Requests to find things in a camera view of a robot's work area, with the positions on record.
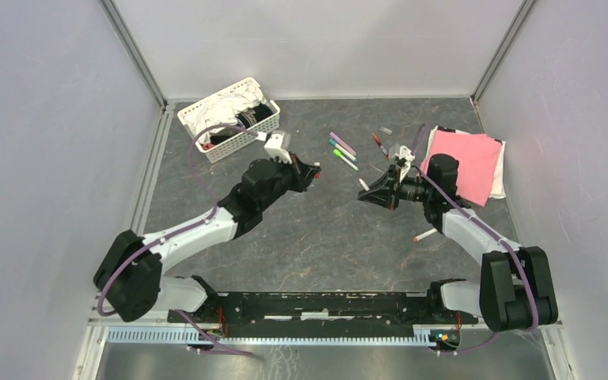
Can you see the brown pen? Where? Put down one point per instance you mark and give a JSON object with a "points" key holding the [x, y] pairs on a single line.
{"points": [[381, 146]]}

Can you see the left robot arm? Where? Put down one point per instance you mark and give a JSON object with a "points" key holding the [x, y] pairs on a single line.
{"points": [[132, 278]]}

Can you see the white plastic basket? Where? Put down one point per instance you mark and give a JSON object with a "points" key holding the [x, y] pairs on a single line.
{"points": [[220, 141]]}

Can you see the white cloth under pink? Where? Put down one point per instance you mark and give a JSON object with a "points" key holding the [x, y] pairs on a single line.
{"points": [[499, 178]]}

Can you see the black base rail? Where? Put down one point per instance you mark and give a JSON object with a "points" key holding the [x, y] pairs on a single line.
{"points": [[324, 315]]}

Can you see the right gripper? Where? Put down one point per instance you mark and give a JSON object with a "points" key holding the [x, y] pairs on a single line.
{"points": [[383, 191]]}

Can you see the dark cloth in basket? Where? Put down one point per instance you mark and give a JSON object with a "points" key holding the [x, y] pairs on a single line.
{"points": [[252, 116]]}

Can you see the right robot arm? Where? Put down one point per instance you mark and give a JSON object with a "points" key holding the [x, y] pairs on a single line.
{"points": [[515, 288]]}

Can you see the clear pen cap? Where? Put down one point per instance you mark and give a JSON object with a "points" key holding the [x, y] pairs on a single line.
{"points": [[385, 130]]}

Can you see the purple pen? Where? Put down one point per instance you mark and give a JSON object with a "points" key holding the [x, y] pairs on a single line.
{"points": [[342, 143]]}

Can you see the teal white marker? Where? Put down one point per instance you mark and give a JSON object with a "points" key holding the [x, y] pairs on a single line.
{"points": [[342, 150]]}

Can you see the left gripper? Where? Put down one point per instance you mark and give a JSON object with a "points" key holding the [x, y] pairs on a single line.
{"points": [[302, 173]]}

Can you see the white cloth in basket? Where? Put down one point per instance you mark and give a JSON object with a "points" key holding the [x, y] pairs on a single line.
{"points": [[222, 108]]}

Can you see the red white marker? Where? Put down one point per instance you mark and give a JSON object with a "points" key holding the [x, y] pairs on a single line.
{"points": [[364, 185]]}

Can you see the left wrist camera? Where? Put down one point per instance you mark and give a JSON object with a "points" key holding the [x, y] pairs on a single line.
{"points": [[276, 145]]}

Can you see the white cable duct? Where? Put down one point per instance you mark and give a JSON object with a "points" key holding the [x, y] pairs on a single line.
{"points": [[188, 335]]}

